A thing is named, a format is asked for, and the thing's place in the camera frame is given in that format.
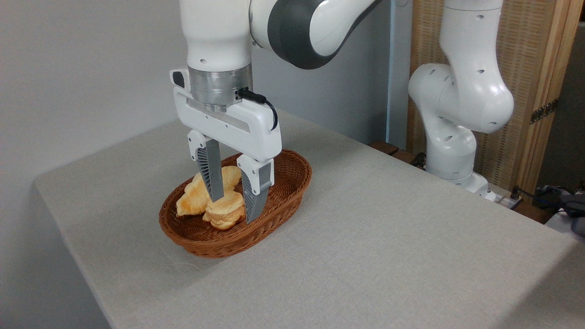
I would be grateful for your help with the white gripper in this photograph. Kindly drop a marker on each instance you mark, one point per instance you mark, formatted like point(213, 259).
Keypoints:
point(237, 125)

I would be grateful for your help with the golden croissant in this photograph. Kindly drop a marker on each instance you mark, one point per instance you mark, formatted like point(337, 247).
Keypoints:
point(192, 201)

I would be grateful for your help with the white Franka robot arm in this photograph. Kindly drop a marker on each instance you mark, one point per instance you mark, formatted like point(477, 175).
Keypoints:
point(219, 32)

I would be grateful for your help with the round layered bread bun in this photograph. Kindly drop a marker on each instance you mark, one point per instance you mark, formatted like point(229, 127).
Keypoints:
point(227, 212)

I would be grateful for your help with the brown wicker oval basket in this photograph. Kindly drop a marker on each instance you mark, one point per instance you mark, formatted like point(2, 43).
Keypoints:
point(219, 244)

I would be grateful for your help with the grey tablecloth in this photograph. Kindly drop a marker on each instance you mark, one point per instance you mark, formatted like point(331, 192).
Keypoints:
point(365, 251)

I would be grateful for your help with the light blue vertical pole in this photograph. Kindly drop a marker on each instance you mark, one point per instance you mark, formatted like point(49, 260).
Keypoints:
point(391, 91)

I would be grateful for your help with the white power strip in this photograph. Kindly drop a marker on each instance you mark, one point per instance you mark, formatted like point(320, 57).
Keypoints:
point(508, 202)

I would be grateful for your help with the wooden woven folding screen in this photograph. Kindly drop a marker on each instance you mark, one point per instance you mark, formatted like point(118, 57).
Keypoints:
point(525, 55)

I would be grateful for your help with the dark metal screen hinge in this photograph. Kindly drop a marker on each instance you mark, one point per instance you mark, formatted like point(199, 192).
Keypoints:
point(544, 111)

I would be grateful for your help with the dark grey cloth bundle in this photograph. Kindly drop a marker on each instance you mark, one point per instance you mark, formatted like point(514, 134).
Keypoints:
point(569, 203)

